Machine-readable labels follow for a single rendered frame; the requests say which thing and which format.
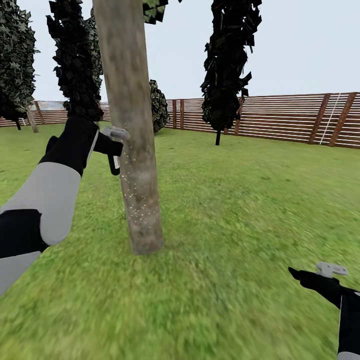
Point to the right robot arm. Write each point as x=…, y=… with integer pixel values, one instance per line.
x=345, y=299

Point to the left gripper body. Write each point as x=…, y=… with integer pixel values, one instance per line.
x=111, y=147

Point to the pesticide atomizer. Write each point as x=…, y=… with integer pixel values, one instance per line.
x=114, y=165

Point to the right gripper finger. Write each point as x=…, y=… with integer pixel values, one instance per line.
x=295, y=273

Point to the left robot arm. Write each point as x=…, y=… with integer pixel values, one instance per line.
x=40, y=213

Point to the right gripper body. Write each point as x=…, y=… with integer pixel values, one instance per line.
x=317, y=282

